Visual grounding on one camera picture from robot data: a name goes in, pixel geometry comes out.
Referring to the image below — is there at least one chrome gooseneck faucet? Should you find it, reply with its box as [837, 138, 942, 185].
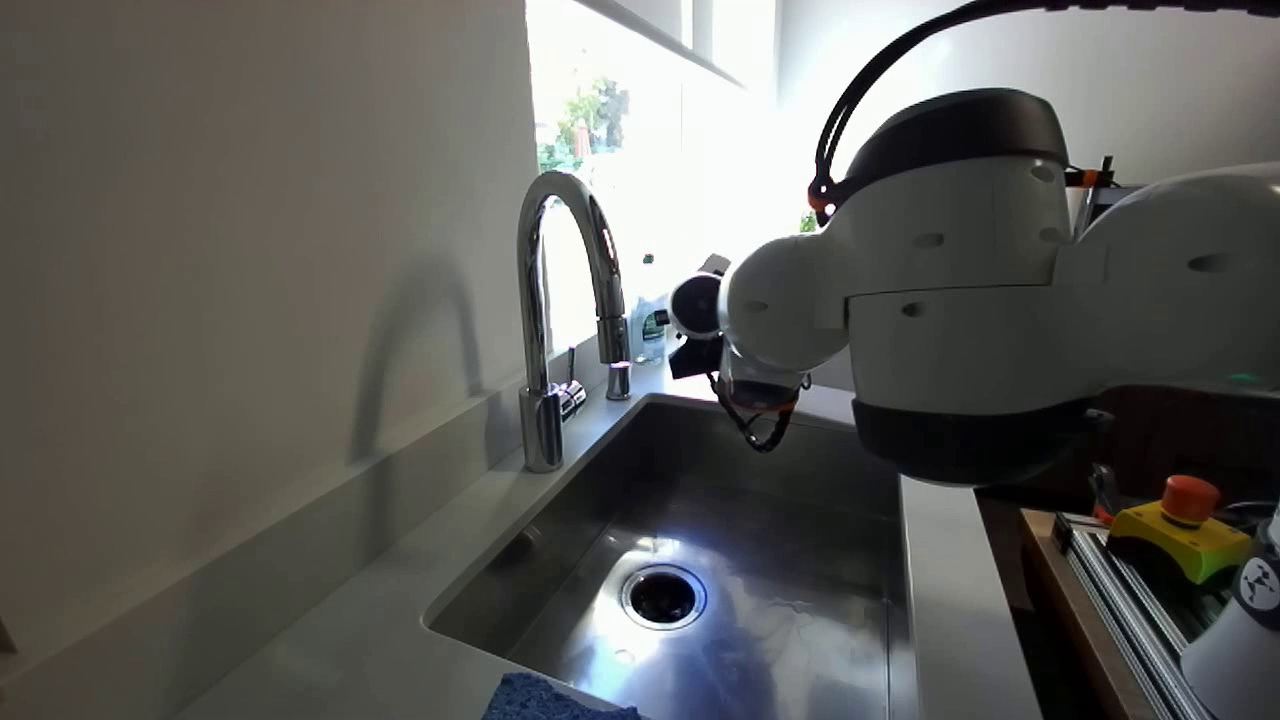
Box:
[515, 166, 638, 474]

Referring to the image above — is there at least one dark wooden base cabinet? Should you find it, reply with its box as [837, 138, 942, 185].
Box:
[975, 384, 1280, 510]

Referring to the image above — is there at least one blue sponge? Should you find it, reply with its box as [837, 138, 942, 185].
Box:
[480, 667, 644, 720]

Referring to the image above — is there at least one yellow emergency stop button box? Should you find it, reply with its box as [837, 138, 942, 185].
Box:
[1104, 471, 1260, 587]

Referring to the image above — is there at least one robot mounting table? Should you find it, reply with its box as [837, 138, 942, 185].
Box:
[1015, 504, 1280, 720]

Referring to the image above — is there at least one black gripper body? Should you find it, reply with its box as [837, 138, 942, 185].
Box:
[665, 331, 811, 454]

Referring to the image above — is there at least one white framed window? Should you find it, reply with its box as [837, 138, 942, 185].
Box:
[523, 0, 783, 336]

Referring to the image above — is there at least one round sink drain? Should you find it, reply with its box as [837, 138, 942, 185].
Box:
[615, 560, 713, 636]

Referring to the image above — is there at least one stainless steel sink basin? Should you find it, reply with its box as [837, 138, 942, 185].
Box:
[422, 390, 930, 720]

